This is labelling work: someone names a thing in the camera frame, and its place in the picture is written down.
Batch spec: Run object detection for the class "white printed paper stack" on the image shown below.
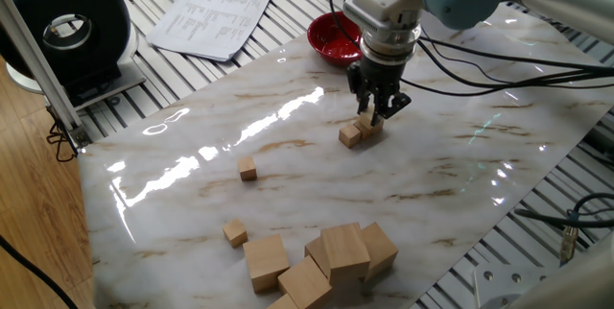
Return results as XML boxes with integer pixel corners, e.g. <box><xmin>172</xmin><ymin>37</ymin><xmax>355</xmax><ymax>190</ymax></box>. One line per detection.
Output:
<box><xmin>146</xmin><ymin>0</ymin><xmax>276</xmax><ymax>63</ymax></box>

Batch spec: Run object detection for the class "thin black wire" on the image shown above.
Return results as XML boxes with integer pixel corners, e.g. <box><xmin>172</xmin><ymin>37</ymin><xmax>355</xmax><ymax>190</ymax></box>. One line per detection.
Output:
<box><xmin>45</xmin><ymin>120</ymin><xmax>79</xmax><ymax>164</ymax></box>

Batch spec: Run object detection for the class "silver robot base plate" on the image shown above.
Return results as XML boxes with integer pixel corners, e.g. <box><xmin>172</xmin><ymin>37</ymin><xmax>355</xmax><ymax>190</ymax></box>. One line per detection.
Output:
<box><xmin>473</xmin><ymin>263</ymin><xmax>557</xmax><ymax>309</ymax></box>

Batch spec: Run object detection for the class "red bowl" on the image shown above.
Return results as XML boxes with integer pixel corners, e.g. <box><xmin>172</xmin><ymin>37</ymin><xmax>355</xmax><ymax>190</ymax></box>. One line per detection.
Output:
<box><xmin>306</xmin><ymin>11</ymin><xmax>364</xmax><ymax>68</ymax></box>

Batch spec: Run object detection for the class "black floor cable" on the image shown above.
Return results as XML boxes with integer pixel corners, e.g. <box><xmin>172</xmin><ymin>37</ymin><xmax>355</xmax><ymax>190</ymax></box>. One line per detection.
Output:
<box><xmin>0</xmin><ymin>234</ymin><xmax>80</xmax><ymax>309</ymax></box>

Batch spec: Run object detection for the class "gold cable connector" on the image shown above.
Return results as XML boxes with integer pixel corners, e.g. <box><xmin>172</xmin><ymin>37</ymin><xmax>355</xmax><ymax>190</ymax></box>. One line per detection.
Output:
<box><xmin>559</xmin><ymin>210</ymin><xmax>580</xmax><ymax>267</ymax></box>

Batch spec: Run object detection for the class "aluminium frame profile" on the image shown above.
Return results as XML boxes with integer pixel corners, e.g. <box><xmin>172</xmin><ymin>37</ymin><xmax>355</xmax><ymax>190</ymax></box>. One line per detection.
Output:
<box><xmin>0</xmin><ymin>0</ymin><xmax>93</xmax><ymax>153</ymax></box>

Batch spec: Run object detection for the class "black base cable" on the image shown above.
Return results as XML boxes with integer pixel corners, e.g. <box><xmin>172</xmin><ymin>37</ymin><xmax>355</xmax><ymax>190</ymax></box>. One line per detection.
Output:
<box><xmin>513</xmin><ymin>192</ymin><xmax>614</xmax><ymax>250</ymax></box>

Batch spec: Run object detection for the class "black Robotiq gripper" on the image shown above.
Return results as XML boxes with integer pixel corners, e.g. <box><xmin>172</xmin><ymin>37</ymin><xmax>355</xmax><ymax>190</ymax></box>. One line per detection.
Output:
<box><xmin>346</xmin><ymin>54</ymin><xmax>414</xmax><ymax>128</ymax></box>

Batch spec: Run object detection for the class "white marble pattern board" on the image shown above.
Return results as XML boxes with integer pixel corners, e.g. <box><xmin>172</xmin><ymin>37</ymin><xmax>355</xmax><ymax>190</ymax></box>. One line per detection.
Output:
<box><xmin>78</xmin><ymin>0</ymin><xmax>614</xmax><ymax>309</ymax></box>

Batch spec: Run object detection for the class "large wooden cube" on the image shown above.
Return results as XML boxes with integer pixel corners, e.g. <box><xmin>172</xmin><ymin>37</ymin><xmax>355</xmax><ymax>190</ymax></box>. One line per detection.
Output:
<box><xmin>266</xmin><ymin>293</ymin><xmax>301</xmax><ymax>309</ymax></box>
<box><xmin>319</xmin><ymin>223</ymin><xmax>371</xmax><ymax>287</ymax></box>
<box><xmin>359</xmin><ymin>222</ymin><xmax>400</xmax><ymax>284</ymax></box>
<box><xmin>277</xmin><ymin>254</ymin><xmax>334</xmax><ymax>309</ymax></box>
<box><xmin>303</xmin><ymin>235</ymin><xmax>332</xmax><ymax>279</ymax></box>
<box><xmin>243</xmin><ymin>234</ymin><xmax>292</xmax><ymax>295</ymax></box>

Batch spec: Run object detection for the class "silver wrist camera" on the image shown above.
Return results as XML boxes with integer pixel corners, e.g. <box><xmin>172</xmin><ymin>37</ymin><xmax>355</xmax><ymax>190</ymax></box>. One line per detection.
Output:
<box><xmin>329</xmin><ymin>0</ymin><xmax>385</xmax><ymax>44</ymax></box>

